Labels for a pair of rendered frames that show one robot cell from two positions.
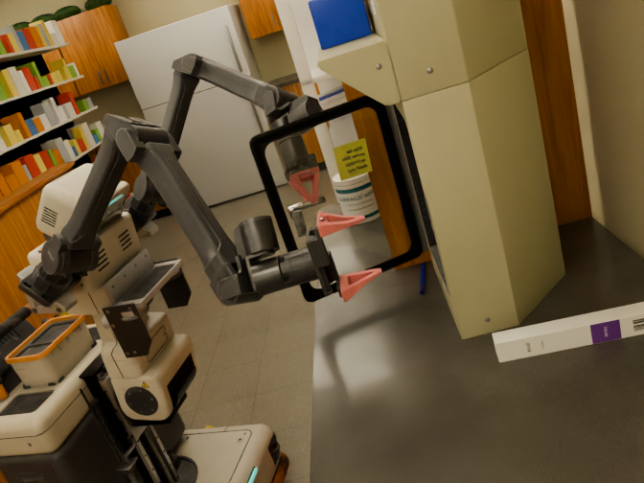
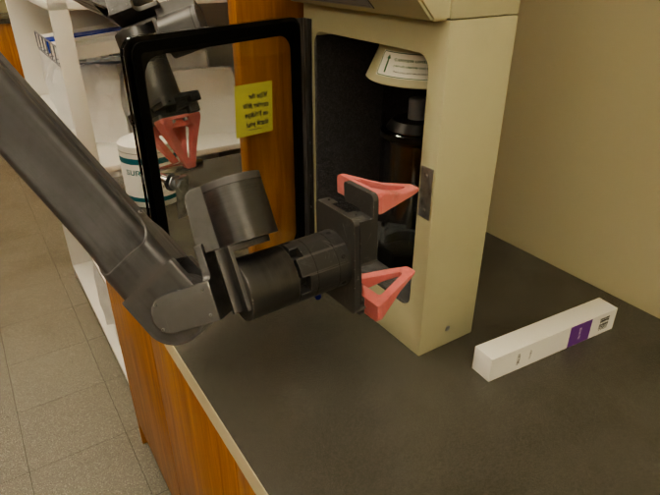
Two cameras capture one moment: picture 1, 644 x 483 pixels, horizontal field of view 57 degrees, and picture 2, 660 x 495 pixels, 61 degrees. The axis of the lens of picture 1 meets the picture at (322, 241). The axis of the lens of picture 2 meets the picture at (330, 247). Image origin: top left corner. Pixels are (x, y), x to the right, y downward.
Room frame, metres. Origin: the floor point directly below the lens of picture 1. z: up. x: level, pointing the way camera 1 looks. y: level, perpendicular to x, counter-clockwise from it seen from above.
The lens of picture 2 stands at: (0.55, 0.33, 1.48)
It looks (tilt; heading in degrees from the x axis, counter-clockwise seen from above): 28 degrees down; 320
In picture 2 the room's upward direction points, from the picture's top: straight up
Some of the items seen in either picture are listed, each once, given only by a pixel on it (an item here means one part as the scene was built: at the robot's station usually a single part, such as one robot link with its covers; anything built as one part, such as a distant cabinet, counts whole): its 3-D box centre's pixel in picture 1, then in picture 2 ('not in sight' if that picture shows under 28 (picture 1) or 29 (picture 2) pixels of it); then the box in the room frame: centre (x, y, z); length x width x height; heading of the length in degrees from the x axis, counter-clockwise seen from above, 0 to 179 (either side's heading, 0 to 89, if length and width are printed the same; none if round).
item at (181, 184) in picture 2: (299, 223); (181, 196); (1.21, 0.03, 1.18); 0.02 x 0.02 x 0.06; 10
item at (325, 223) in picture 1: (339, 233); (378, 210); (0.90, -0.03, 1.25); 0.09 x 0.07 x 0.07; 83
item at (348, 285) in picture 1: (352, 271); (377, 271); (0.90, -0.03, 1.18); 0.09 x 0.07 x 0.07; 83
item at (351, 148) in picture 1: (341, 200); (233, 167); (1.24, -0.07, 1.19); 0.30 x 0.01 x 0.40; 100
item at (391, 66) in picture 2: not in sight; (428, 56); (1.09, -0.31, 1.34); 0.18 x 0.18 x 0.05
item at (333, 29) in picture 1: (339, 17); not in sight; (1.22, -0.17, 1.55); 0.10 x 0.10 x 0.09; 83
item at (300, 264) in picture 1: (305, 264); (319, 262); (0.91, 0.04, 1.21); 0.07 x 0.07 x 0.10; 83
